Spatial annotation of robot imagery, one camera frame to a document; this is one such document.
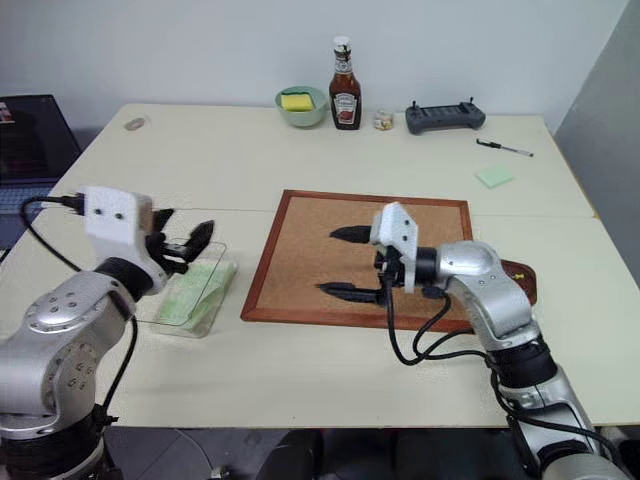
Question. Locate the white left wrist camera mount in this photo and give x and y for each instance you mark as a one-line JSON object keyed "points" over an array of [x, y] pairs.
{"points": [[112, 225]]}

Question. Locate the green sticky note pad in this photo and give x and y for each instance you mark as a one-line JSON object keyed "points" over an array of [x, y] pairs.
{"points": [[495, 177]]}

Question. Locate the stack of green notes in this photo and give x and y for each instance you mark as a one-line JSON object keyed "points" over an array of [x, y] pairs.
{"points": [[200, 295]]}

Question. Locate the black and silver pen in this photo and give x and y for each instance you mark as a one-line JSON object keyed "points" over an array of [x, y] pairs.
{"points": [[505, 148]]}

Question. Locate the wood framed cork board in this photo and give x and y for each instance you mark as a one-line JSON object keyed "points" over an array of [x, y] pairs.
{"points": [[300, 260]]}

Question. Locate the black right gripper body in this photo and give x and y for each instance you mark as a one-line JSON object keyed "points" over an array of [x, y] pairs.
{"points": [[392, 270]]}

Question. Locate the clear plastic tray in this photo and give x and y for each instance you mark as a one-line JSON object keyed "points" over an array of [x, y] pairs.
{"points": [[220, 280]]}

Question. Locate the small clear jar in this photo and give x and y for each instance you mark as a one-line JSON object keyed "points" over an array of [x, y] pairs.
{"points": [[383, 121]]}

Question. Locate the dark laptop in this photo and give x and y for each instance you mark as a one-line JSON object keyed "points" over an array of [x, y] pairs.
{"points": [[30, 150]]}

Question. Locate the grey remote controller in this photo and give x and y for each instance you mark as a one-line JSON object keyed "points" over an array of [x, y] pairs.
{"points": [[445, 119]]}

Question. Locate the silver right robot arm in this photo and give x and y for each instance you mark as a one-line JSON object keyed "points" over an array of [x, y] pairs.
{"points": [[500, 310]]}

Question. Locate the ketchup bottle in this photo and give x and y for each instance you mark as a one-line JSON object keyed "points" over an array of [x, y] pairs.
{"points": [[345, 100]]}

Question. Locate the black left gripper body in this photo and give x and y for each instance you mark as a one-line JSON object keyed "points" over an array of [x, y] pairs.
{"points": [[162, 247]]}

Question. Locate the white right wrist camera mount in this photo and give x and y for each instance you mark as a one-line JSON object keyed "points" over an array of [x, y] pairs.
{"points": [[397, 230]]}

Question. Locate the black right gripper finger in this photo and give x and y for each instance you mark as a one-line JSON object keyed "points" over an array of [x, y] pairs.
{"points": [[352, 234], [350, 294]]}

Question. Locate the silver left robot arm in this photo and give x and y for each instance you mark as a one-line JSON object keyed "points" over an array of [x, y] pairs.
{"points": [[50, 340]]}

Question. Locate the yellow sponge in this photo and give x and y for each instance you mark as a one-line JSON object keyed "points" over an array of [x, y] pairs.
{"points": [[297, 101]]}

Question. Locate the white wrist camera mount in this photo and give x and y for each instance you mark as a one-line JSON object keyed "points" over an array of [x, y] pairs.
{"points": [[397, 230], [112, 225]]}

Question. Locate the dark red tray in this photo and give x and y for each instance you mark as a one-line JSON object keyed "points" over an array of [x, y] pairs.
{"points": [[527, 290]]}

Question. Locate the pale green bowl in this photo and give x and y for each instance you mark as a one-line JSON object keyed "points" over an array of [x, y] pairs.
{"points": [[301, 120]]}

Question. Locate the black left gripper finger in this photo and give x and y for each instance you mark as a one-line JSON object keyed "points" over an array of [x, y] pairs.
{"points": [[200, 237], [162, 221]]}

